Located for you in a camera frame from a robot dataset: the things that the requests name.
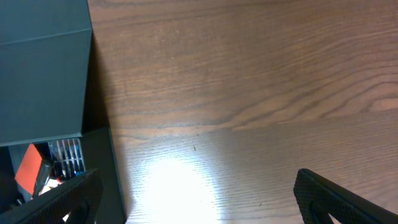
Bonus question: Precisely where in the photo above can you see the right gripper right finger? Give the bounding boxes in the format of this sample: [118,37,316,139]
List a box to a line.
[294,169,397,224]

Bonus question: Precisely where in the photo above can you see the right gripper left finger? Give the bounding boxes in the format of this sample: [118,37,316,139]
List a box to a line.
[1,169,103,224]

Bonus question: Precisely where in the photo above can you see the blue precision screwdriver set case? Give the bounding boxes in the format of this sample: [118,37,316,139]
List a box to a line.
[48,138,86,180]

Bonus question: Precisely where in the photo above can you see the small claw hammer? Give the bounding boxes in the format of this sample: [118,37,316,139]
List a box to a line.
[14,159,53,199]

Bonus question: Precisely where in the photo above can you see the orange scraper wooden handle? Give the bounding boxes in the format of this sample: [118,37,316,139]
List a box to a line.
[10,143,51,201]

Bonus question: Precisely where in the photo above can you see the dark green box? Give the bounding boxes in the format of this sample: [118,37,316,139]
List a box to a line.
[1,0,127,223]

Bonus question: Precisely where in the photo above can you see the red black cutting pliers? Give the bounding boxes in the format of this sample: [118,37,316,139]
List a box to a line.
[57,175,68,185]

